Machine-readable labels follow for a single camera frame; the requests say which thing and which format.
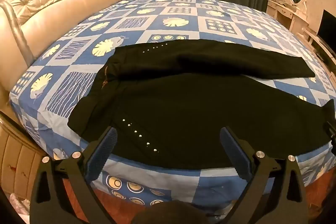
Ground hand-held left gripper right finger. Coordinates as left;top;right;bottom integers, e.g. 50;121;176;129
220;126;307;224

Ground white vanity dresser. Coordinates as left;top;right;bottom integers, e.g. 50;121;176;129
266;0;309;31

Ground white television stand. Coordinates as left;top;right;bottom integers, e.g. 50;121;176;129
302;27;336;67

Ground black television screen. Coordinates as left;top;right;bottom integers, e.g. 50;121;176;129
318;9;336;42

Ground cream tufted headboard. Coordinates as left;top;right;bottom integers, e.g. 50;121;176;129
0;0;130;93

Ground crumpled white cloth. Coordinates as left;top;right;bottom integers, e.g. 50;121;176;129
9;193;32;217

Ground blue patterned bed sheet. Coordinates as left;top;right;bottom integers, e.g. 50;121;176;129
9;0;336;207

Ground beige padded bed frame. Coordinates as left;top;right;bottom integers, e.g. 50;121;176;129
0;111;45;203

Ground black pants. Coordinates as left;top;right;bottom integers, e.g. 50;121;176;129
68;39;336;170

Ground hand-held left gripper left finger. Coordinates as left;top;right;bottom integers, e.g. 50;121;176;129
29;126;118;224

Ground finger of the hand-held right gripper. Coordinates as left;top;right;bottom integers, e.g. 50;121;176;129
324;120;336;140

